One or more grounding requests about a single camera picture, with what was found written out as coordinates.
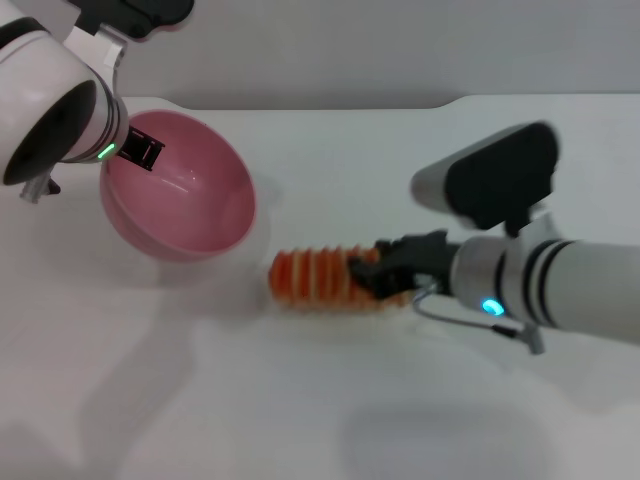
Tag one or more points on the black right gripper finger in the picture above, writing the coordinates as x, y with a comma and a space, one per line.
367, 272

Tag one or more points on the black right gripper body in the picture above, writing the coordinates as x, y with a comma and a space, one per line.
420, 260

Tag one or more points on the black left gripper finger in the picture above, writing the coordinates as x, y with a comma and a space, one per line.
142, 150

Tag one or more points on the orange ridged bread loaf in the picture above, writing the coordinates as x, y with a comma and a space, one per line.
310, 275

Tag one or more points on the pink plastic bowl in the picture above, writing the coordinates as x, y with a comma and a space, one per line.
190, 210

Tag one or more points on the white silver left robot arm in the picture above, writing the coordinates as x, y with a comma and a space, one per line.
45, 90

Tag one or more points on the silver left camera bracket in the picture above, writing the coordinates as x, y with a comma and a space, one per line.
95, 45

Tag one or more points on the silver camera bracket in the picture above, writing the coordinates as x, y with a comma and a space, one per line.
95, 45
540, 230

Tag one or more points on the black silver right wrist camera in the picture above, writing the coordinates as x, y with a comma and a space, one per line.
500, 175

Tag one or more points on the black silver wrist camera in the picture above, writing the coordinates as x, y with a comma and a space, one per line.
500, 175
140, 15

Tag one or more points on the silver right camera bracket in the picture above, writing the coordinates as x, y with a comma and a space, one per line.
540, 230

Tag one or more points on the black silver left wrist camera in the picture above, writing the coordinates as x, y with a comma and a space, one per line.
140, 15

